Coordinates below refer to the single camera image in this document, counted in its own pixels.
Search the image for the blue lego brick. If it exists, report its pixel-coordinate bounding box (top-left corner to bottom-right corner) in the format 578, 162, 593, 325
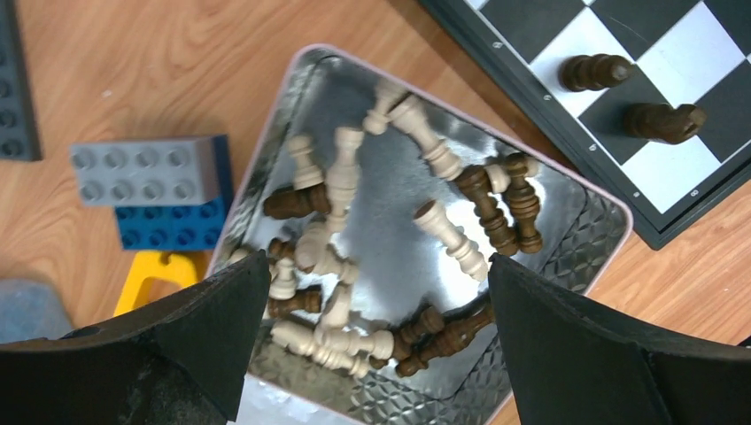
114, 135, 234, 251

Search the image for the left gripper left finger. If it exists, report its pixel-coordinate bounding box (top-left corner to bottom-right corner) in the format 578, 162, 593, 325
1, 251, 270, 424

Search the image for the dark brown chess piece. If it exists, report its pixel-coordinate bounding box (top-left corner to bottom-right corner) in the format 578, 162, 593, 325
623, 103, 708, 145

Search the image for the grey lego baseplate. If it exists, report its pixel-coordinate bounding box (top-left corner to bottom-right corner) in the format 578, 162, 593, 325
1, 0, 43, 162

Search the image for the yellow plastic frame piece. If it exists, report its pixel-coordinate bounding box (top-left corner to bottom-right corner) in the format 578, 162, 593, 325
112, 251, 208, 317

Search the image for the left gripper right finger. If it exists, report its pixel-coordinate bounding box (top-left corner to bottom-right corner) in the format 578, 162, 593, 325
488, 254, 750, 424

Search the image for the dark chess piece on board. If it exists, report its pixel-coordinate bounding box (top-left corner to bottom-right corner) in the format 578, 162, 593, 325
558, 53, 635, 92

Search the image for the white chess pawn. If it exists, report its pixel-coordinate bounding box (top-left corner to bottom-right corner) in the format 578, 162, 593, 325
413, 199, 489, 282

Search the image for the pink tin box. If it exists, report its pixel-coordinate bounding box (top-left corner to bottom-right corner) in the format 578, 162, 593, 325
212, 44, 633, 424

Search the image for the folding chess board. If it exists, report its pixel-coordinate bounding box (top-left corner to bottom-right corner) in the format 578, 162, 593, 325
423, 0, 750, 250

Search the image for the white chess piece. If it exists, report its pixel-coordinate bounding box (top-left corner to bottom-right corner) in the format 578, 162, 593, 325
388, 95, 463, 181

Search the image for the grey lego brick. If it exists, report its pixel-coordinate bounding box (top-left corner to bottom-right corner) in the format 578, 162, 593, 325
69, 136, 220, 206

